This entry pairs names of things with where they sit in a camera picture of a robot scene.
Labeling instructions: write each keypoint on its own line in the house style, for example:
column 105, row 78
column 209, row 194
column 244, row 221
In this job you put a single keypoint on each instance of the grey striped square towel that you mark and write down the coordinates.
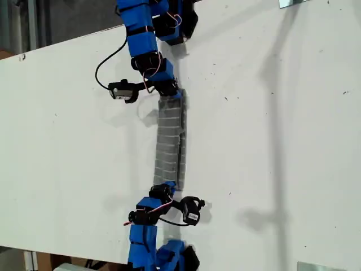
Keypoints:
column 167, row 141

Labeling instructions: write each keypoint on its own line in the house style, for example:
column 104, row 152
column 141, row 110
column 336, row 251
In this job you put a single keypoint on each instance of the white plastic container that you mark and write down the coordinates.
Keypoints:
column 67, row 267

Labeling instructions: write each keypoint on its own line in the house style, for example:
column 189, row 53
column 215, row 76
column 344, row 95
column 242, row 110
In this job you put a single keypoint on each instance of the white table leg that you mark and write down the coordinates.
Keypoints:
column 30, row 261

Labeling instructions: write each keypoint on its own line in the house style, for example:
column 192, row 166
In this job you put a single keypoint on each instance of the black camera stalk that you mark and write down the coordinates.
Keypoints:
column 177, row 203
column 138, row 91

